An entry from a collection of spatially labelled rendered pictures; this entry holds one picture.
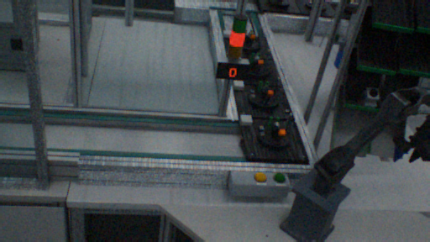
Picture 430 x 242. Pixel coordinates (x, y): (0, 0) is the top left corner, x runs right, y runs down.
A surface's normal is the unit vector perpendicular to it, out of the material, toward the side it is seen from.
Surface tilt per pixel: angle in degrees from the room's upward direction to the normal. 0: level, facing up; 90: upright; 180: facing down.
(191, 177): 90
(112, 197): 0
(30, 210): 90
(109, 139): 0
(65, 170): 90
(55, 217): 90
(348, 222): 0
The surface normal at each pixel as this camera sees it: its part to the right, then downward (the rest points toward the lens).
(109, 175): 0.09, 0.61
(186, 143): 0.14, -0.79
